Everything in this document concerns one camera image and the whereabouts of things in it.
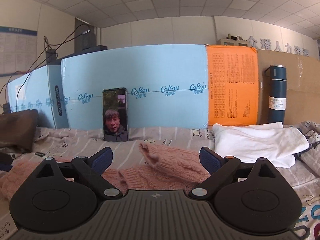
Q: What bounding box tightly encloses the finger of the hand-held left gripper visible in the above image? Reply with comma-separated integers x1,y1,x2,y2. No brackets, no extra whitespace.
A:
0,152,13,172

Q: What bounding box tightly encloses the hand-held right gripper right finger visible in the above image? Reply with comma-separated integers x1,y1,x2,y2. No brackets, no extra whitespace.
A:
188,147,278,198

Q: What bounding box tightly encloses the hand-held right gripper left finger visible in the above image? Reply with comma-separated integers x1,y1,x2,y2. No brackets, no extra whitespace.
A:
35,147,123,198

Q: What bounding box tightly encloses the pink knitted sweater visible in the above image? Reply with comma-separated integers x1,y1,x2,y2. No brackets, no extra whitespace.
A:
0,141,213,202

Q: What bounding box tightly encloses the brown cushion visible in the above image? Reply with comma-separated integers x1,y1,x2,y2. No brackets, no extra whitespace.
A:
0,109,39,153

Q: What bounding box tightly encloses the black smartphone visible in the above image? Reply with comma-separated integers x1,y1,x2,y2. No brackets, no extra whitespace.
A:
102,87,129,142

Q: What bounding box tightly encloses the white folded garment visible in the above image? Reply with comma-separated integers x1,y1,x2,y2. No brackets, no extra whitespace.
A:
212,121,310,169

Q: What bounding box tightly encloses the small light blue carton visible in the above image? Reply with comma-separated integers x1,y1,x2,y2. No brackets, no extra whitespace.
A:
6,64,70,129

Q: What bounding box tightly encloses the dark blue vacuum bottle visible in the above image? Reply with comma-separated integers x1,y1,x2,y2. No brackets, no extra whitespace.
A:
265,64,287,124

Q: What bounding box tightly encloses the orange carton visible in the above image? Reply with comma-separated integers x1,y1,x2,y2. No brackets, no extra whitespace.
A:
205,45,259,127

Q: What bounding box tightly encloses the cartoon print quilt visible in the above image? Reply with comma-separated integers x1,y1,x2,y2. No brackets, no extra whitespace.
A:
292,120,320,170

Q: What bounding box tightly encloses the large light blue carton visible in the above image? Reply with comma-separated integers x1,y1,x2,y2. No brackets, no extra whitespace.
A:
61,44,209,130

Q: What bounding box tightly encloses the small black power adapter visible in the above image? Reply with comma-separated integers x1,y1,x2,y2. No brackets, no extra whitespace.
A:
46,50,58,65

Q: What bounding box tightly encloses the brown cardboard box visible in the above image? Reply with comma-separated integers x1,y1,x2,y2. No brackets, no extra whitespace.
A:
256,49,320,125

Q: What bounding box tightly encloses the black box device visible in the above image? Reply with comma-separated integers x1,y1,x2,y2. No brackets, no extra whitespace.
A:
80,31,97,51

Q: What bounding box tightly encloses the beige cabinet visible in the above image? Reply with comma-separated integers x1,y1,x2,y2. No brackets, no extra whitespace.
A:
216,34,248,47

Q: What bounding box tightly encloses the dark grey panel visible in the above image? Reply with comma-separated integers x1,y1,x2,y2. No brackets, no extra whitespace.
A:
75,17,91,52

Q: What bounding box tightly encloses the black adapter cable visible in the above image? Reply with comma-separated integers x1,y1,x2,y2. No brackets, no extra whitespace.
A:
0,52,49,113

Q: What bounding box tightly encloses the wall poster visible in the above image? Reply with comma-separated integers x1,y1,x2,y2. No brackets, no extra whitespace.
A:
0,26,38,74

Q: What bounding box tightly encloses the black plug cable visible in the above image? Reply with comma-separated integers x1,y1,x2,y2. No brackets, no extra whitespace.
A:
42,24,91,53

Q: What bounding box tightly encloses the wall lettering sign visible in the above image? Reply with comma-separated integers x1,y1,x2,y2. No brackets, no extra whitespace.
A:
246,36,310,57

